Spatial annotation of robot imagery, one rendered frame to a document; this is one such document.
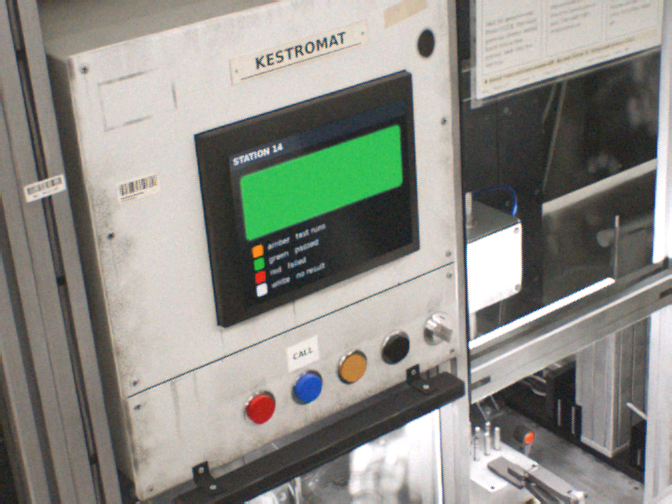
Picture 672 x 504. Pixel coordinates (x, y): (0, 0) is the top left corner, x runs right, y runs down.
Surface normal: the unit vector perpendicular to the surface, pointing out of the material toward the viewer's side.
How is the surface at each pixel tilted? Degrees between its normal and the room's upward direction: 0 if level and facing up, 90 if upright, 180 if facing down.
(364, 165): 90
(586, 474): 0
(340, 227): 90
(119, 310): 90
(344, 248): 90
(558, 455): 0
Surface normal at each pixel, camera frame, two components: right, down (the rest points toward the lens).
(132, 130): 0.59, 0.31
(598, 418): -0.80, 0.31
